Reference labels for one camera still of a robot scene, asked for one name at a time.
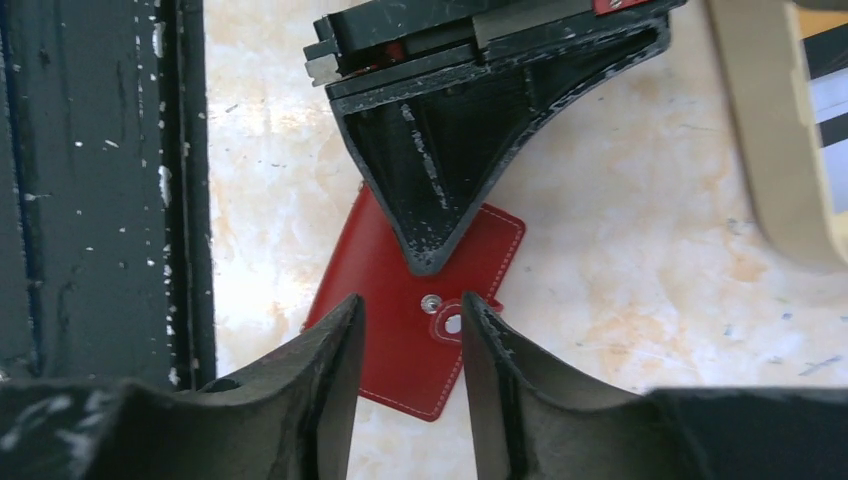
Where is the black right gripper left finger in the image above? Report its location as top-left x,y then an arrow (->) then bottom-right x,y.
1,295 -> 365,479

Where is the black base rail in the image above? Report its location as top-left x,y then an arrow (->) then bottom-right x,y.
1,0 -> 216,390

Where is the silver magnetic stripe card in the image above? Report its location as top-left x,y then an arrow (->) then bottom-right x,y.
803,24 -> 847,214

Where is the beige oval tray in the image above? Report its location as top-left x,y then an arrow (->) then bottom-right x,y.
707,1 -> 847,270

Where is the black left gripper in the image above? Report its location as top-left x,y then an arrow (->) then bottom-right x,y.
303,1 -> 684,276

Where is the red card holder wallet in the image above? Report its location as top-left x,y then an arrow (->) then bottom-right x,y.
305,188 -> 526,422

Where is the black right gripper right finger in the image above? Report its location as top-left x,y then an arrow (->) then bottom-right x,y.
461,293 -> 847,479

